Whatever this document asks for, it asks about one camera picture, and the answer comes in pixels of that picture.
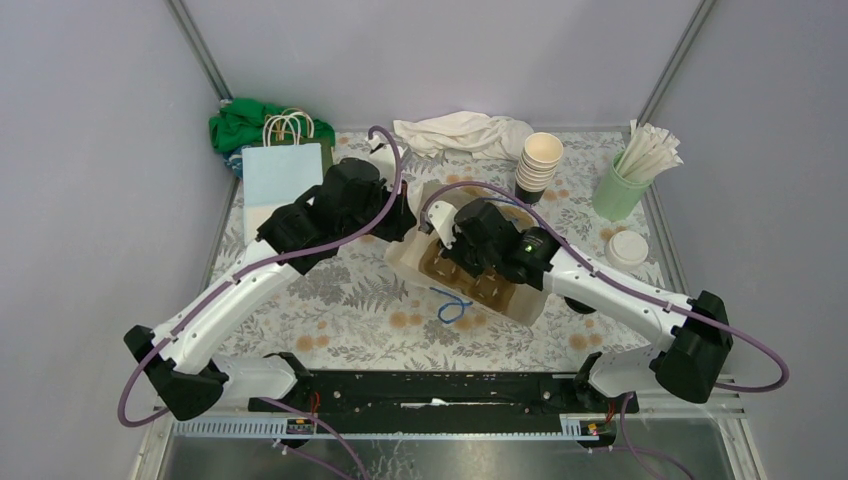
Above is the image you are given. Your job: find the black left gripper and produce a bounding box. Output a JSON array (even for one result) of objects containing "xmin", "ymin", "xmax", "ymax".
[{"xmin": 340, "ymin": 174, "xmax": 418, "ymax": 242}]

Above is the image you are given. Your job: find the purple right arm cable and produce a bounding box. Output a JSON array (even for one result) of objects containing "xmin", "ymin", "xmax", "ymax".
[{"xmin": 418, "ymin": 180, "xmax": 791, "ymax": 480}]

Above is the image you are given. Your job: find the blue checkered paper bag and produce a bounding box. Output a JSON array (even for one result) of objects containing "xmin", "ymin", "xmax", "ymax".
[{"xmin": 384, "ymin": 181, "xmax": 549, "ymax": 326}]

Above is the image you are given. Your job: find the bundle of white wrapped straws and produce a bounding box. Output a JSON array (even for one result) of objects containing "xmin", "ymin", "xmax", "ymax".
[{"xmin": 613, "ymin": 119, "xmax": 684, "ymax": 183}]

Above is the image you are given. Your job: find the floral tablecloth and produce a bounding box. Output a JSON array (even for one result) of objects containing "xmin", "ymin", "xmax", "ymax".
[{"xmin": 212, "ymin": 132, "xmax": 676, "ymax": 372}]

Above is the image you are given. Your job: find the green straw holder cup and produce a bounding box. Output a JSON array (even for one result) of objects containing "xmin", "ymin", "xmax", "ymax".
[{"xmin": 592, "ymin": 151, "xmax": 652, "ymax": 222}]

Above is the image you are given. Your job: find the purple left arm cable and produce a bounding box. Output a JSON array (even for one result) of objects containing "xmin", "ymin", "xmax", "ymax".
[{"xmin": 117, "ymin": 125, "xmax": 407, "ymax": 480}]

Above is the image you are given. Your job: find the white cloth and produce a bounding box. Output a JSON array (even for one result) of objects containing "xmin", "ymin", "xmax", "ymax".
[{"xmin": 393, "ymin": 111, "xmax": 534, "ymax": 160}]

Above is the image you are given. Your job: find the green cloth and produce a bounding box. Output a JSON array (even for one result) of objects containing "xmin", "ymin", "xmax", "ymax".
[{"xmin": 208, "ymin": 98, "xmax": 336, "ymax": 154}]

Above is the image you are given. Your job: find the stack of white lids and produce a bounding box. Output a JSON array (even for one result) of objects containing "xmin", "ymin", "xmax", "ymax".
[{"xmin": 605, "ymin": 230, "xmax": 649, "ymax": 271}]

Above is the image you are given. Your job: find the brown pulp cup carrier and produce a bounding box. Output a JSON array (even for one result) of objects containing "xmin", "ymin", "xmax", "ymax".
[{"xmin": 418, "ymin": 241, "xmax": 516, "ymax": 314}]

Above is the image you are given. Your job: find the light blue paper bag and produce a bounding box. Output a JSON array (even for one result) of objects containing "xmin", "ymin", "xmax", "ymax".
[{"xmin": 242, "ymin": 109, "xmax": 323, "ymax": 243}]

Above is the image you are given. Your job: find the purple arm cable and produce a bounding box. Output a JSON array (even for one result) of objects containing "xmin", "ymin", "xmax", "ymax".
[
  {"xmin": 117, "ymin": 125, "xmax": 407, "ymax": 480},
  {"xmin": 418, "ymin": 180, "xmax": 791, "ymax": 480}
]

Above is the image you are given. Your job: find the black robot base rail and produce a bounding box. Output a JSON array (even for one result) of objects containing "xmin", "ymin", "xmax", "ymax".
[{"xmin": 248, "ymin": 354, "xmax": 639, "ymax": 434}]

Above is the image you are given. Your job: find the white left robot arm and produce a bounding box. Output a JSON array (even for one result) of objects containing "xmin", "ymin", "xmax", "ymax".
[{"xmin": 118, "ymin": 157, "xmax": 415, "ymax": 427}]

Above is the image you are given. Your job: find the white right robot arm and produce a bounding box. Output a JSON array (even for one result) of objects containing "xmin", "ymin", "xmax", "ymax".
[{"xmin": 424, "ymin": 199, "xmax": 732, "ymax": 412}]

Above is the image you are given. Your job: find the black coffee lid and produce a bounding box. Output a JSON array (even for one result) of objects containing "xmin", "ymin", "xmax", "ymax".
[{"xmin": 563, "ymin": 297, "xmax": 596, "ymax": 315}]

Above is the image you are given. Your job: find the stack of black paper cups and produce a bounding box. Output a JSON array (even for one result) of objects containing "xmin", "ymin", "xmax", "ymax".
[{"xmin": 514, "ymin": 132, "xmax": 564, "ymax": 205}]

